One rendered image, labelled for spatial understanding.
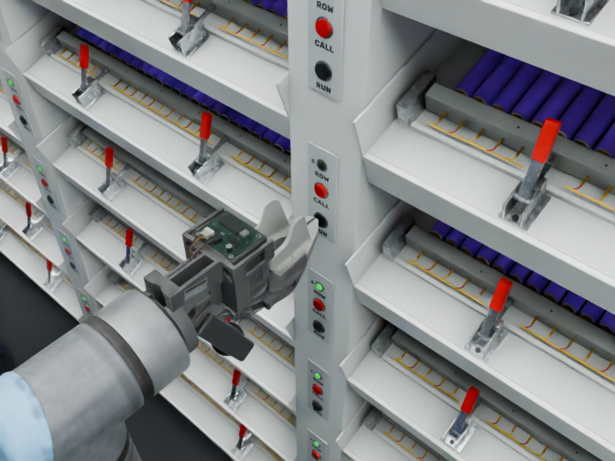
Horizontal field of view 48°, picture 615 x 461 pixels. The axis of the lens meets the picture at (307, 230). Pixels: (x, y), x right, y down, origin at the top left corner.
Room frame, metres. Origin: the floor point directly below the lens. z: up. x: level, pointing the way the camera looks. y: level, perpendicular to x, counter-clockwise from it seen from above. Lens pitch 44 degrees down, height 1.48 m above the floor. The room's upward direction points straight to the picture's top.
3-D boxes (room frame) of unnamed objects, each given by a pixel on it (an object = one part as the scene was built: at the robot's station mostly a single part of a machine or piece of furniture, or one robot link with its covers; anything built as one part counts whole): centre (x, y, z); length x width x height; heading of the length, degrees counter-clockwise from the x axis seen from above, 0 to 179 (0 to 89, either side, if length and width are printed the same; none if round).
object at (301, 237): (0.51, 0.01, 0.99); 0.09 x 0.03 x 0.06; 138
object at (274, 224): (0.53, 0.03, 0.99); 0.09 x 0.03 x 0.06; 138
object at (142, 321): (0.38, 0.15, 0.98); 0.10 x 0.05 x 0.09; 48
